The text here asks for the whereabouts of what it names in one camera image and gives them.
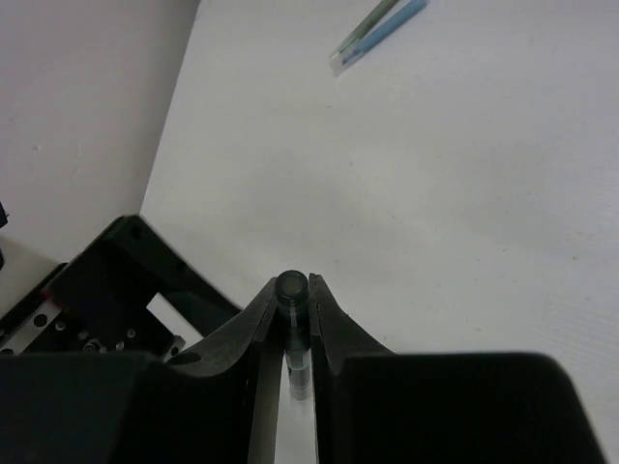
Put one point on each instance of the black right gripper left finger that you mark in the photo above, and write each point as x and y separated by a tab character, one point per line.
216	402

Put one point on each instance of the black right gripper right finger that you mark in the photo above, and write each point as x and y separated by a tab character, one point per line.
375	406

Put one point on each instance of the black gel pen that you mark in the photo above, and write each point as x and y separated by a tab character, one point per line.
293	295

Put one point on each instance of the grey green pen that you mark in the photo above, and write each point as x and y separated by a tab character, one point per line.
375	15

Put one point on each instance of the light blue pen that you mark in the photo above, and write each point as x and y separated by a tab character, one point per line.
381	31

